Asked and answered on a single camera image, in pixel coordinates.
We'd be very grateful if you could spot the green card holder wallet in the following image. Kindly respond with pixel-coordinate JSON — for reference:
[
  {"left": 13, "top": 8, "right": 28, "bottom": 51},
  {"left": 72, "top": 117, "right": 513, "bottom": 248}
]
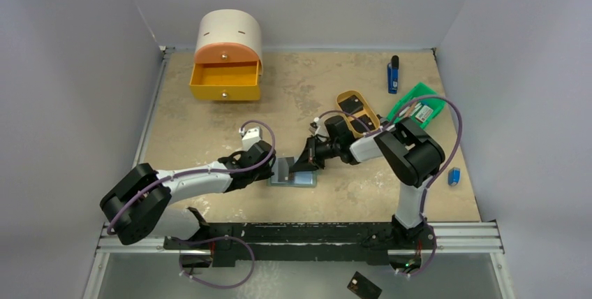
[{"left": 267, "top": 157, "right": 317, "bottom": 188}]

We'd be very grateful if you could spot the black card dropped off table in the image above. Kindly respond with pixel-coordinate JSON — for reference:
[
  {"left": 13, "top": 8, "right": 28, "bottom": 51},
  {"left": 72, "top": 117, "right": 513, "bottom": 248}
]
[{"left": 347, "top": 271, "right": 383, "bottom": 299}]

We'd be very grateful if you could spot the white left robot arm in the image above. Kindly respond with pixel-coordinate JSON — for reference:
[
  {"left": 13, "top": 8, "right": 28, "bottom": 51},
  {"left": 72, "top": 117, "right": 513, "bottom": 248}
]
[{"left": 99, "top": 140, "right": 276, "bottom": 245}]

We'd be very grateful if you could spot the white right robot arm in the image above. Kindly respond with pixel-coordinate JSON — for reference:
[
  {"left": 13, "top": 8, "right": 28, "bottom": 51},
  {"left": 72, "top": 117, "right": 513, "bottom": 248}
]
[{"left": 289, "top": 116, "right": 445, "bottom": 248}]

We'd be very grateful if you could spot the black VIP card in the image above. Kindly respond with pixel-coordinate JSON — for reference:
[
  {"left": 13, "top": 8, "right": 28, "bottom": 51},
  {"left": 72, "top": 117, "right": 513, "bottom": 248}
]
[{"left": 350, "top": 115, "right": 375, "bottom": 134}]

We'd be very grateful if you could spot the stack of black cards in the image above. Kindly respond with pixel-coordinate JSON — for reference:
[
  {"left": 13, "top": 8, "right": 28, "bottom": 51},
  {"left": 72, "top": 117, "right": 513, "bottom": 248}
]
[{"left": 339, "top": 95, "right": 364, "bottom": 115}]

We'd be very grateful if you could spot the tan oval tray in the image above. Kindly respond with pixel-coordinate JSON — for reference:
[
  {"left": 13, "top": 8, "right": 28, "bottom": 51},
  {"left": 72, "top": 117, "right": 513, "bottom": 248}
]
[{"left": 336, "top": 90, "right": 380, "bottom": 138}]

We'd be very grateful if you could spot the yellow open drawer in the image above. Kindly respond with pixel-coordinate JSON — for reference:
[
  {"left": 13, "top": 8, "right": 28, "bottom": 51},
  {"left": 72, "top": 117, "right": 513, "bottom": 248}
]
[{"left": 189, "top": 61, "right": 262, "bottom": 101}]

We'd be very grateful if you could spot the small box in bin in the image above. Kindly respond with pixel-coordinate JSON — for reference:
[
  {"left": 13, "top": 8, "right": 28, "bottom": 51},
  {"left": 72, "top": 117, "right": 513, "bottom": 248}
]
[{"left": 413, "top": 103, "right": 434, "bottom": 124}]

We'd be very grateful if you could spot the green plastic bin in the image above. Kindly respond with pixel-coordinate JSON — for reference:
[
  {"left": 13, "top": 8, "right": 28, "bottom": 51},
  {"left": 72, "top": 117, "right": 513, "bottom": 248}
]
[{"left": 387, "top": 82, "right": 447, "bottom": 129}]

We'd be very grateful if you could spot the blue lighter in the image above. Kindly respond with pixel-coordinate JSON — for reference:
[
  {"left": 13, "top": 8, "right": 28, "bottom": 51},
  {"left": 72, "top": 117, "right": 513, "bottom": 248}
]
[{"left": 387, "top": 55, "right": 399, "bottom": 94}]

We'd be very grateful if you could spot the white and orange drawer cabinet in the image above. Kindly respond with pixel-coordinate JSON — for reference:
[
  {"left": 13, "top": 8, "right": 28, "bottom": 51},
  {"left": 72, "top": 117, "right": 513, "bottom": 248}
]
[{"left": 193, "top": 9, "right": 263, "bottom": 64}]

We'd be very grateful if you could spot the small blue object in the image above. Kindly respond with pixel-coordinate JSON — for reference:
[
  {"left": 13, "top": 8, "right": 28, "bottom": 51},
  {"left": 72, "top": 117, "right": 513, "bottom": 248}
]
[{"left": 447, "top": 167, "right": 461, "bottom": 187}]

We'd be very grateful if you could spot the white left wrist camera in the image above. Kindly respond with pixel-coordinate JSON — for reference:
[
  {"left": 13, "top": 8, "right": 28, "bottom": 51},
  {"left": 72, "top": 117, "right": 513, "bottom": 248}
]
[{"left": 239, "top": 126, "right": 263, "bottom": 151}]

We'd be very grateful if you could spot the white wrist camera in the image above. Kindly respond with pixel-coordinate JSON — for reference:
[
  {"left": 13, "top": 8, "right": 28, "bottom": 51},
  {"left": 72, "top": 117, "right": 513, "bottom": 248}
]
[
  {"left": 309, "top": 117, "right": 327, "bottom": 135},
  {"left": 239, "top": 126, "right": 263, "bottom": 151}
]

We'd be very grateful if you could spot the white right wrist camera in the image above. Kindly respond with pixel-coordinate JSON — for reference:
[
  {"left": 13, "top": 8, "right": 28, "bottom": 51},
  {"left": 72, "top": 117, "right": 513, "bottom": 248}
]
[{"left": 309, "top": 117, "right": 327, "bottom": 135}]

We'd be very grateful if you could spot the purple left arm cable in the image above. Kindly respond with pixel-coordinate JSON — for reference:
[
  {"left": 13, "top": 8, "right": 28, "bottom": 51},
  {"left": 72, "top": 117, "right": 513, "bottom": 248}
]
[{"left": 106, "top": 119, "right": 277, "bottom": 289}]

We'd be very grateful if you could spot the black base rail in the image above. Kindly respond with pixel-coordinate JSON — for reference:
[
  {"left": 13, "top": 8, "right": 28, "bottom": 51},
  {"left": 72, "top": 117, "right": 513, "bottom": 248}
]
[{"left": 163, "top": 216, "right": 437, "bottom": 272}]

